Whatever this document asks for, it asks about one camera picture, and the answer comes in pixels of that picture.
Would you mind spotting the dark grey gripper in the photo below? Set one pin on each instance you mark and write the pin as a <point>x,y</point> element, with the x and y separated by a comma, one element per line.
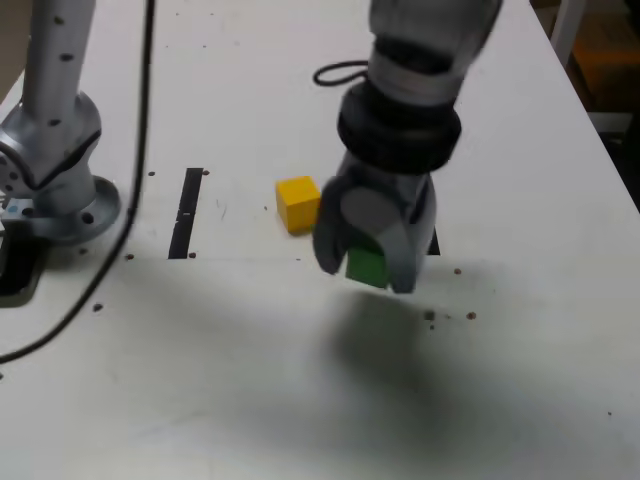
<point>390,182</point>

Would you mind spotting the green cube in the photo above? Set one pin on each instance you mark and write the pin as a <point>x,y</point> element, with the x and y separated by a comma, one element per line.
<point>367,267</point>

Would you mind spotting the yellow cube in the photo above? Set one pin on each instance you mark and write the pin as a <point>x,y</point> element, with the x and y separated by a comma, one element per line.
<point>300,210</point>

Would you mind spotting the black tape square outline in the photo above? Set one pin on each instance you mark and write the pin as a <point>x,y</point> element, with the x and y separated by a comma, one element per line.
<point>434,245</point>

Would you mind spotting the black tape strip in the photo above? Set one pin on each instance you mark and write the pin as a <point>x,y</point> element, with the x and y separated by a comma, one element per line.
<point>186,215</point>

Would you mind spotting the black tray with grey rim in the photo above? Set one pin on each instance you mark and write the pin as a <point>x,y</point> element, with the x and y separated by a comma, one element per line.
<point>17,285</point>

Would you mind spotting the white metal frame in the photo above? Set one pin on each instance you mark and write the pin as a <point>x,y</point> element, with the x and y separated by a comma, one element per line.
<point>567,25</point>

